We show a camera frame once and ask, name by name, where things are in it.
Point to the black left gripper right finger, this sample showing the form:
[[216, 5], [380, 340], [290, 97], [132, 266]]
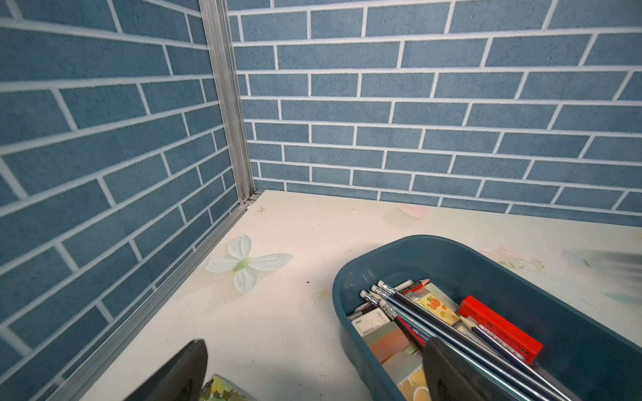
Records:
[[450, 377]]

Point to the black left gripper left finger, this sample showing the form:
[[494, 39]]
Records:
[[181, 378]]

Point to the colourful picture book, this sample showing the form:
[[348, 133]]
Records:
[[219, 388]]

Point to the red eraser box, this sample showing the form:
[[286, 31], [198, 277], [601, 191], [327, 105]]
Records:
[[526, 346]]

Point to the silver striped pencil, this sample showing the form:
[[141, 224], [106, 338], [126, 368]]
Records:
[[502, 359], [419, 331]]

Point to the teal plastic stationery bin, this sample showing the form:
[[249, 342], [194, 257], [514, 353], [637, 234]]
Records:
[[589, 359]]

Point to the aluminium corner post left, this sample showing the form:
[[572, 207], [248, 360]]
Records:
[[220, 47]]

